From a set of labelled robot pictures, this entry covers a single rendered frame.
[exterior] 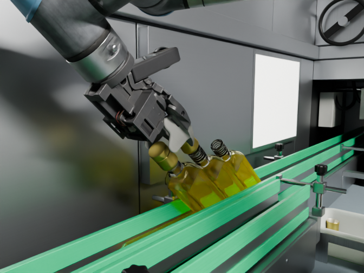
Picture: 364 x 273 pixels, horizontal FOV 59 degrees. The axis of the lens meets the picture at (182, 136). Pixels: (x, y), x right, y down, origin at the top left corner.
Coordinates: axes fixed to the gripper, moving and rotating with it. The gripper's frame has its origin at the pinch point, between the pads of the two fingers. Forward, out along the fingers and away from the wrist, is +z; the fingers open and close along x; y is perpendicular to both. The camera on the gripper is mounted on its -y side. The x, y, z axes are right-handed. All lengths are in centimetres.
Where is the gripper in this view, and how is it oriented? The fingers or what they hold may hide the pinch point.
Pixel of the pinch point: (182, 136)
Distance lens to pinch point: 60.0
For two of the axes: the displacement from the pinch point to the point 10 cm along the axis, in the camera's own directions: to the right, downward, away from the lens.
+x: 7.7, 0.9, -6.3
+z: 4.8, 5.8, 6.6
